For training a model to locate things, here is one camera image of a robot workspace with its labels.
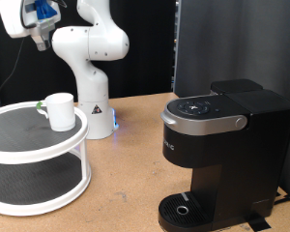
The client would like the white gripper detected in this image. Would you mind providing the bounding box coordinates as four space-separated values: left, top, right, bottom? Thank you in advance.
0 0 52 52

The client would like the white plastic mug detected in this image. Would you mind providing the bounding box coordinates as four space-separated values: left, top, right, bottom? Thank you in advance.
36 92 77 132

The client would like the silver Keurig lid handle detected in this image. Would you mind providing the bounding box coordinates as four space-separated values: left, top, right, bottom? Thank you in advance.
159 109 248 136

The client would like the black Keurig drip tray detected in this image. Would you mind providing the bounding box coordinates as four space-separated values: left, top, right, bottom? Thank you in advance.
158 191 215 232

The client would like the black Keurig coffee machine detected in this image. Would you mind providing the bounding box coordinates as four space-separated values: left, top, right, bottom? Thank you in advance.
158 78 290 232

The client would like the white two-tier turntable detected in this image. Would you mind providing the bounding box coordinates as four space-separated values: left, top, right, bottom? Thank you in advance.
0 101 92 217

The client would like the black tape strip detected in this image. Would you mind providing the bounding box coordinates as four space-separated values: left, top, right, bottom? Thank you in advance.
274 192 290 207
246 211 273 232

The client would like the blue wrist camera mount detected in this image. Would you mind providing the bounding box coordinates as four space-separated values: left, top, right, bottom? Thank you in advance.
23 0 62 37

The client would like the thin black hanging cable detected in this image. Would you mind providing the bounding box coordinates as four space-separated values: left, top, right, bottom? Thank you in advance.
0 38 26 109

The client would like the grey metal frame post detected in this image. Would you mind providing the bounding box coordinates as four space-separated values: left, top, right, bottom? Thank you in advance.
172 0 182 93

